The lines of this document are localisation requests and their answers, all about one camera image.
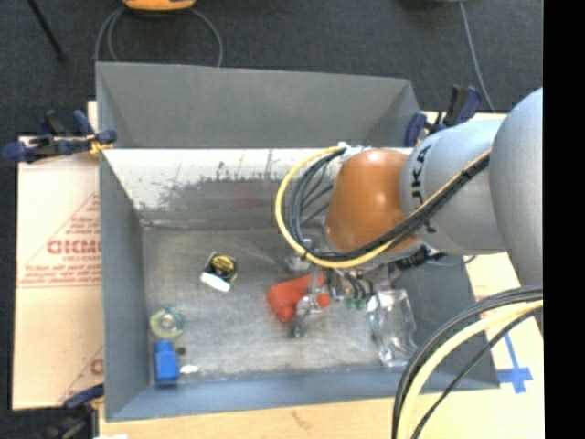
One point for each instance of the clear plastic bottle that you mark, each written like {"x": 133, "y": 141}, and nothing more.
{"x": 393, "y": 327}

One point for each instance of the small pale grey object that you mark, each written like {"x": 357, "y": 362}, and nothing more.
{"x": 296, "y": 262}

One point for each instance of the orange-red cloth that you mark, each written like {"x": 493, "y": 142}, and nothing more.
{"x": 285, "y": 297}

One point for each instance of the grey metal bin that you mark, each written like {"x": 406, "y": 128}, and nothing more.
{"x": 237, "y": 336}

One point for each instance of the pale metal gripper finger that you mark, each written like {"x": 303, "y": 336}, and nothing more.
{"x": 300, "y": 323}

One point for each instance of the black cylinder on white bracket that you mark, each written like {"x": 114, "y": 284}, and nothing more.
{"x": 413, "y": 259}

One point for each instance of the green tape roll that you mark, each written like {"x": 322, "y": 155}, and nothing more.
{"x": 167, "y": 323}

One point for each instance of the brown cardboard board red print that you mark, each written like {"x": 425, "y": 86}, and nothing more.
{"x": 55, "y": 318}

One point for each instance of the blue plastic block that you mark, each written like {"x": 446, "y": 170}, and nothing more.
{"x": 165, "y": 363}

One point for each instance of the small white scrap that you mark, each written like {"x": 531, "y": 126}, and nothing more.
{"x": 189, "y": 369}

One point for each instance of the black and yellow tape measure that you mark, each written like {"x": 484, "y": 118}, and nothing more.
{"x": 221, "y": 265}

